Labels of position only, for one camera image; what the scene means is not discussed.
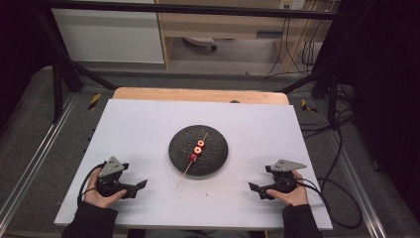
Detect yellow black floor tape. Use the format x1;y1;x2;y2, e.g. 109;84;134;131
87;92;102;111
300;98;319;114

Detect thin wooden skewer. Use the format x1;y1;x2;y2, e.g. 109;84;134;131
175;131;210;190

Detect person's right hand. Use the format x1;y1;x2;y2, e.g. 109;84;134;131
265;170;310;207

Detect right hand-held gripper cable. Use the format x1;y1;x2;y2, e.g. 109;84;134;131
295;178;365;230

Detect light wooden desk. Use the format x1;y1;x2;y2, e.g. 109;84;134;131
155;0;331;72

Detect wooden table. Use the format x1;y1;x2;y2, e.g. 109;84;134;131
112;86;291;106

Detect person's left hand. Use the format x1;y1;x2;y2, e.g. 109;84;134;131
83;168;128;209

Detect hanging black cables bundle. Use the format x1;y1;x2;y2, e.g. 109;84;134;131
265;16;318;78

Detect black metal frame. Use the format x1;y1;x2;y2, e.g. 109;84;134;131
34;0;341;130

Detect white cabinet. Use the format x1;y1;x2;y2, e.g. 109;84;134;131
52;8;165;64

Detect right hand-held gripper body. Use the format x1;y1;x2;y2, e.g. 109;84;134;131
263;159;307;194

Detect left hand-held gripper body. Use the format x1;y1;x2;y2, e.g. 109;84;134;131
95;156;140;199

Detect white wall socket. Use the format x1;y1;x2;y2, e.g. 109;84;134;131
277;0;306;10

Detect white chair base leg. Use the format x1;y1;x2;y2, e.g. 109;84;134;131
182;36;218;52

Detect black floor cables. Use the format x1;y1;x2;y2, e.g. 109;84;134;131
298;82;356;140

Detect left hand-held gripper cable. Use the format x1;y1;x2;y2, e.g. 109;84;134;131
76;162;108;206

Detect hand-held gripper cable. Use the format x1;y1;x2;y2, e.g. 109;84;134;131
76;162;108;206
295;178;365;230

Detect aluminium floor rail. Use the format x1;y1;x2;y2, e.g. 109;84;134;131
0;93;78;229
330;132;389;238

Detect black round plate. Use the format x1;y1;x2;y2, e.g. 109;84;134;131
167;124;230;178

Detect black curtain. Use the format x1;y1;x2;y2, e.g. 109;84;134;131
0;0;53;127
330;0;420;212

